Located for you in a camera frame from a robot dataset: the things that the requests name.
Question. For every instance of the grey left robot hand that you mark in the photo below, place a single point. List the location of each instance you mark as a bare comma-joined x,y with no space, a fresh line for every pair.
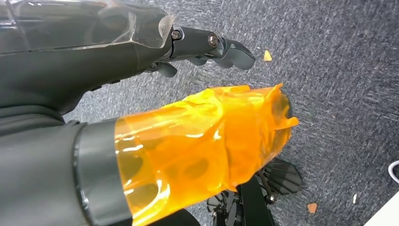
93,68

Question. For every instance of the yellow paper scrap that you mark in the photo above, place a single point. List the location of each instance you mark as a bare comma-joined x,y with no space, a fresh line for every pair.
267,56

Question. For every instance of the black ribbed mechanism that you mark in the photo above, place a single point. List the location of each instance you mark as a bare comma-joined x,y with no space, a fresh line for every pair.
280,177

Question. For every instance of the orange paper scrap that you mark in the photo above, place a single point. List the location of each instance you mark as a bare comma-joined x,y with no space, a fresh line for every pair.
312,208

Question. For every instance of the white paper scrap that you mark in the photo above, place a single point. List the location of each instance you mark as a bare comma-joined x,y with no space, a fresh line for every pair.
354,199

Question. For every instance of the white panel corner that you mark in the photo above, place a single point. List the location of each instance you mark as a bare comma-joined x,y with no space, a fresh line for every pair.
386,215

